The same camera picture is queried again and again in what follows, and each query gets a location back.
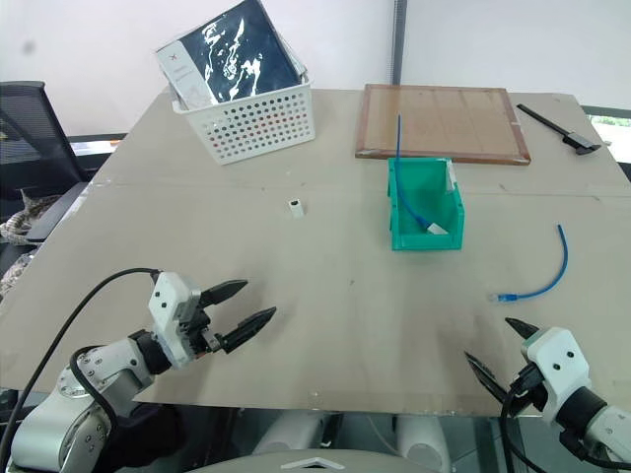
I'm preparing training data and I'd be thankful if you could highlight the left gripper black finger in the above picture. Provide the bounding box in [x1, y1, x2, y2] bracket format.
[221, 305, 279, 355]
[198, 279, 249, 308]

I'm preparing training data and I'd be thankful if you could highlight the black plastic caliper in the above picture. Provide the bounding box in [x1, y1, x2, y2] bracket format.
[516, 102, 603, 159]

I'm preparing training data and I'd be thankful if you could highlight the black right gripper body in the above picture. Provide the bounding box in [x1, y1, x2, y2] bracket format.
[502, 362, 551, 418]

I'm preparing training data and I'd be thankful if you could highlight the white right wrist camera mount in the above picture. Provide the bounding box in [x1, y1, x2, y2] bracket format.
[521, 326, 593, 428]

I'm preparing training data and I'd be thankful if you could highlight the silver robot torso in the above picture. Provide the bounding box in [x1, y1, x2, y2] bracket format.
[194, 446, 425, 473]

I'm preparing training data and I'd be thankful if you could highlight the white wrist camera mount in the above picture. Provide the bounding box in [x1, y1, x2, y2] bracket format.
[148, 270, 204, 371]
[521, 326, 593, 428]

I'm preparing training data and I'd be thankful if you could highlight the grey vertical window post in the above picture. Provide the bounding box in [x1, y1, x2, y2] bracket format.
[388, 0, 411, 87]

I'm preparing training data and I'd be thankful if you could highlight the patterned grey cloth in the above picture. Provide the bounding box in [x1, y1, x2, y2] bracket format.
[0, 188, 63, 300]

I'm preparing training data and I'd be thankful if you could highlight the green plastic storage bin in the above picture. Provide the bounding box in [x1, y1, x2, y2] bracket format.
[386, 157, 466, 253]

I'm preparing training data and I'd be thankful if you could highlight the wooden framed board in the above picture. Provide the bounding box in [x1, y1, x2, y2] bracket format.
[354, 83, 532, 167]

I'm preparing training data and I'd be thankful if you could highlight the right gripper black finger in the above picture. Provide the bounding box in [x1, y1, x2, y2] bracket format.
[504, 317, 541, 342]
[463, 350, 515, 418]

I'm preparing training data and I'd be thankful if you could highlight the white rounded robot leg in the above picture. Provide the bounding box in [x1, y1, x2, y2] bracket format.
[395, 415, 453, 473]
[253, 411, 344, 455]

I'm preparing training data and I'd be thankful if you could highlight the blue cable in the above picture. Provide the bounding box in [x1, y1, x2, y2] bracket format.
[488, 224, 571, 304]
[392, 113, 451, 237]

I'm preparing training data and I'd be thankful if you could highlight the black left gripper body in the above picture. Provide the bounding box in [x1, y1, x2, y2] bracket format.
[177, 294, 227, 358]

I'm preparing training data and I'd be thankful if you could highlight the black office chair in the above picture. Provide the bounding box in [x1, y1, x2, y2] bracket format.
[0, 80, 130, 243]

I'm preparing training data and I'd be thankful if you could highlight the white perforated plastic basket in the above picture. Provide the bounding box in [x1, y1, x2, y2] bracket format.
[170, 73, 317, 167]

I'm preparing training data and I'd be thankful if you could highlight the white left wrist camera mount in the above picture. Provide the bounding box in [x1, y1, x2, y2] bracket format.
[148, 270, 204, 371]

